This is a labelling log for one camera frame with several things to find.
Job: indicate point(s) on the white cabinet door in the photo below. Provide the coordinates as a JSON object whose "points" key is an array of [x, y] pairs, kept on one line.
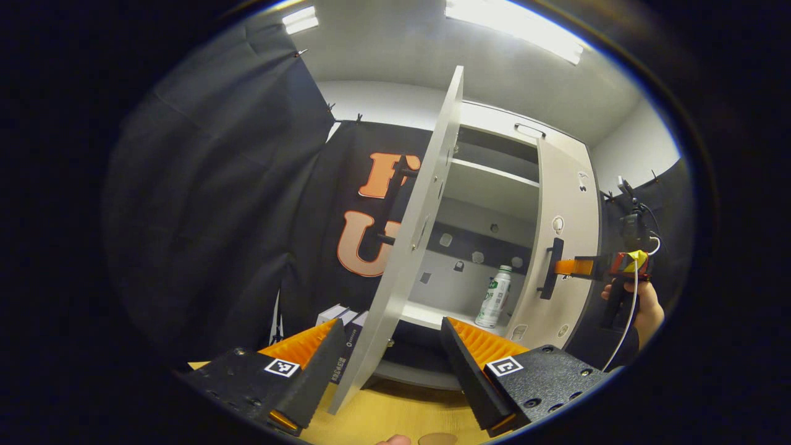
{"points": [[408, 235], [571, 204]]}

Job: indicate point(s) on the round cork coaster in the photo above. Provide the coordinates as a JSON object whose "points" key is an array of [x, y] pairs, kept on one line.
{"points": [[437, 439]]}

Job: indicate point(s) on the black backdrop cloth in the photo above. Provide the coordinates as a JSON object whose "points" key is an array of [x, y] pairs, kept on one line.
{"points": [[216, 185]]}

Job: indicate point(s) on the white drink bottle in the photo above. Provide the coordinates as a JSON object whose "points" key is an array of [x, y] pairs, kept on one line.
{"points": [[494, 296]]}

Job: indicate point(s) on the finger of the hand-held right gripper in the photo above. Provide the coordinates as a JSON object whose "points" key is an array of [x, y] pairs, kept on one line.
{"points": [[575, 267]]}

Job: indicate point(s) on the white open cabinet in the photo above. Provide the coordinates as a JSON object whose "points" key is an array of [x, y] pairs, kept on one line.
{"points": [[488, 185]]}

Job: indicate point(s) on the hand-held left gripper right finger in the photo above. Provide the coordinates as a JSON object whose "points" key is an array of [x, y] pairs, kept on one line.
{"points": [[469, 377]]}

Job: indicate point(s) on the large ceiling light panel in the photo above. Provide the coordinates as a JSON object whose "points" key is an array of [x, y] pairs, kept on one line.
{"points": [[513, 28]]}

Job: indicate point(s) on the narrow ceiling light strip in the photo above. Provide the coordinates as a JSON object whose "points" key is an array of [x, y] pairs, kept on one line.
{"points": [[301, 20]]}

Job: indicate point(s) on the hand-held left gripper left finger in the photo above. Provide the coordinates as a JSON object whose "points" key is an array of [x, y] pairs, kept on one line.
{"points": [[315, 371]]}

